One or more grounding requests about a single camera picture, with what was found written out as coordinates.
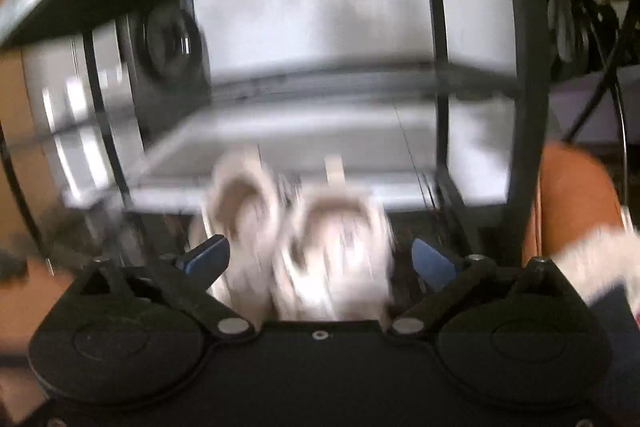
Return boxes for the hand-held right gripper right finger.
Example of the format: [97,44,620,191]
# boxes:
[387,238,571,341]

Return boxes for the black metal shoe rack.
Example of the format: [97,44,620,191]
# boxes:
[0,0,557,280]

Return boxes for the brown fur-lined slipper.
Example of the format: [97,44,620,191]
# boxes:
[521,141,640,308]

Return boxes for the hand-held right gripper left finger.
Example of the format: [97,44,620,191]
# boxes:
[75,234,256,341]

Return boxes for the person's leg in dark trousers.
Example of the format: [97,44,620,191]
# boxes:
[587,284,640,427]

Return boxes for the black speaker box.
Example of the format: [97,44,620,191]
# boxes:
[116,0,215,144]

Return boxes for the grey plastic bin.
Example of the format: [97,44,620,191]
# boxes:
[550,69,640,144]

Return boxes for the black metal frame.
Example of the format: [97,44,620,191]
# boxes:
[547,0,640,218]

